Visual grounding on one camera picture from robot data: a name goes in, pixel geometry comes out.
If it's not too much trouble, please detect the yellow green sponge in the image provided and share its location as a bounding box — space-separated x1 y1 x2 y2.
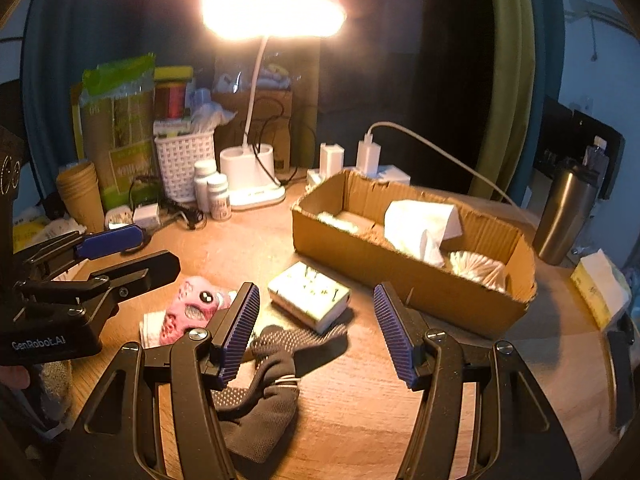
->
154 65 194 81

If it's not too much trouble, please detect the white charger with black cable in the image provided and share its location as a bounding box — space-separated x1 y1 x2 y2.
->
319 143 344 179

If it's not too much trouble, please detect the black smartphone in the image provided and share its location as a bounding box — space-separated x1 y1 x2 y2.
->
605 313 636 431

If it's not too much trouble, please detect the small white pill bottle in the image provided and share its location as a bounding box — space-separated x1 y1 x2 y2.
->
207 172 231 221

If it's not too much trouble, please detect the white woven basket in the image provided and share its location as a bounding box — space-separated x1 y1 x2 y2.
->
154 131 217 203

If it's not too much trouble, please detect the black television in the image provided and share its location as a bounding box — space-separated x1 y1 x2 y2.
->
534 96 626 200

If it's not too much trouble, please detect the white cotton swab bundle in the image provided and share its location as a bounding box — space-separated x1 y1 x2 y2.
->
449 252 506 292

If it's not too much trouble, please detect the large white pill bottle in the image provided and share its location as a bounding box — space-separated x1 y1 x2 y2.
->
193 158 217 214

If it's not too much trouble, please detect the yellow tissue box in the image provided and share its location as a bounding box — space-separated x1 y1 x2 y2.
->
570 249 632 332

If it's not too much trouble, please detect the white power strip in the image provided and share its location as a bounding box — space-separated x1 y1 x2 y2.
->
305 164 412 194

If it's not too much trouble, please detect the white towel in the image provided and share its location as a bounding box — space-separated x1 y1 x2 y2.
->
384 200 462 268

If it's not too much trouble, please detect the dark grey dotted sock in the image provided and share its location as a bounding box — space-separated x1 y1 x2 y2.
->
213 324 348 464

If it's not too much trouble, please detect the stainless steel tumbler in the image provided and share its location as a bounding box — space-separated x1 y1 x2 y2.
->
533 165 598 266

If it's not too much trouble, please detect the white desk lamp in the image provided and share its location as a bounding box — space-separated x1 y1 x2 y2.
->
198 0 350 213

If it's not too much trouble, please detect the stack of paper cups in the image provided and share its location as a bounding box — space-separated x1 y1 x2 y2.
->
55 162 104 233

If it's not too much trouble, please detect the pink plush toy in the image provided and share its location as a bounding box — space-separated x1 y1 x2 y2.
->
160 276 236 346

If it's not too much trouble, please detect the cartoon tissue pack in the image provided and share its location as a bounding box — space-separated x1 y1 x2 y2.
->
268 261 350 334

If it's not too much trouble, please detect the green curtain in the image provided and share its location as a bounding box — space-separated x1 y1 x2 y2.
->
470 0 536 198

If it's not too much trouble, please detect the clear water bottle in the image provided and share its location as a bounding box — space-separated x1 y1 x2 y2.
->
582 136 608 177

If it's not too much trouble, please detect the green paper cup package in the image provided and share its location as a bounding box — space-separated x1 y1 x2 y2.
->
78 53 157 210

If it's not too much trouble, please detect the brown cardboard box behind lamp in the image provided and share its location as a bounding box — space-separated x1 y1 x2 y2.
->
212 90 293 174

